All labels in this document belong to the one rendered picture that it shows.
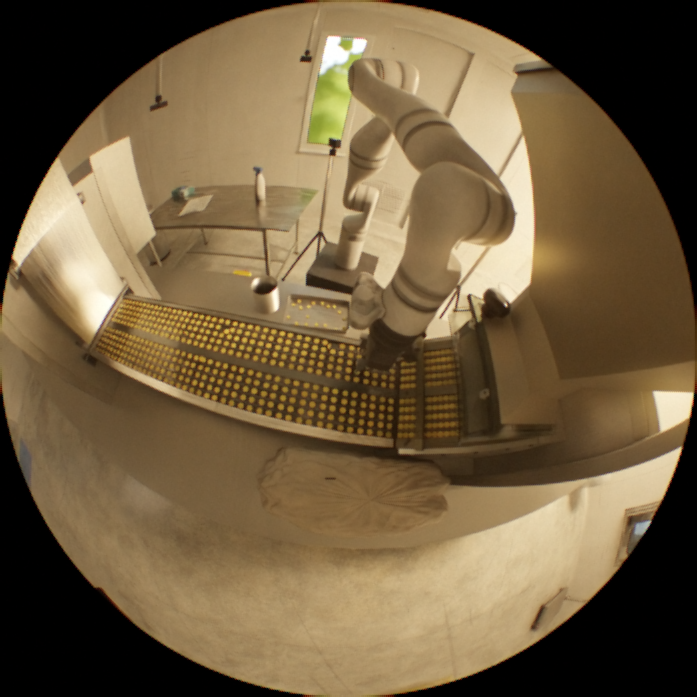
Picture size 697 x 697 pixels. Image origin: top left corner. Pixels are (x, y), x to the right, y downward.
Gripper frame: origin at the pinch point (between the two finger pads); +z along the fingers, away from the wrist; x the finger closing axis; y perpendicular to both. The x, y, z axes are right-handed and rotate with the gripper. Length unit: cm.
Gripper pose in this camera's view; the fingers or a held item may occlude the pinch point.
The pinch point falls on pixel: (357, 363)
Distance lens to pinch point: 44.5
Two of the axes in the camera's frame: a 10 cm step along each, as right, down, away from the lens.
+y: 9.7, 2.0, 1.0
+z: -1.9, 4.7, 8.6
